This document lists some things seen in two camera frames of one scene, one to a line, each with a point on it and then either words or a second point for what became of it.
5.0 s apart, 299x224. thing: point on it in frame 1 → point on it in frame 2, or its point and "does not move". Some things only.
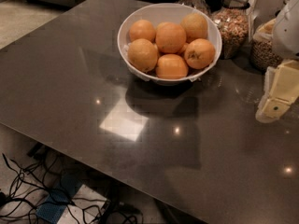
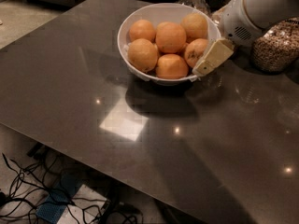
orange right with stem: x=199 y=54 does not move
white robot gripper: x=288 y=32 → x=234 y=21
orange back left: x=142 y=29 does not move
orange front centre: x=171 y=66 does not move
